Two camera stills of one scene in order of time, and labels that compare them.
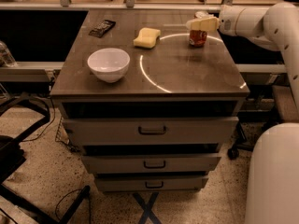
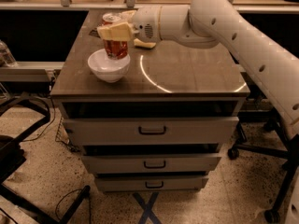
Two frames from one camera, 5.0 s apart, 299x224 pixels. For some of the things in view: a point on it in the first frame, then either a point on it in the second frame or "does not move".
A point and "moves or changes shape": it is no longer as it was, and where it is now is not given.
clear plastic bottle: [7, 60] does not move
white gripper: [226, 20] -> [146, 23]
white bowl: [108, 64] does not move
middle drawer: [151, 162] does not move
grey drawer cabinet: [151, 103] does not move
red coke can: [198, 37] moves or changes shape
